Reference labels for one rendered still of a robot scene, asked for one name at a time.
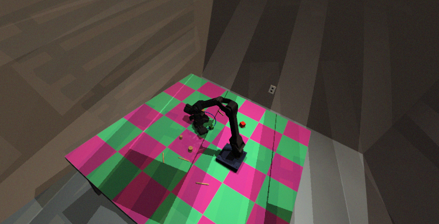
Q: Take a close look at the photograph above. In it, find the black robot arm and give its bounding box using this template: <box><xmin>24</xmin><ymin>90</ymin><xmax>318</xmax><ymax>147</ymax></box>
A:
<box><xmin>183</xmin><ymin>96</ymin><xmax>246</xmax><ymax>160</ymax></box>

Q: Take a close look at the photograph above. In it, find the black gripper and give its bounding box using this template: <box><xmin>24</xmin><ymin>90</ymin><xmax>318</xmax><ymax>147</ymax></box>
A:
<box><xmin>189</xmin><ymin>115</ymin><xmax>208</xmax><ymax>136</ymax></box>

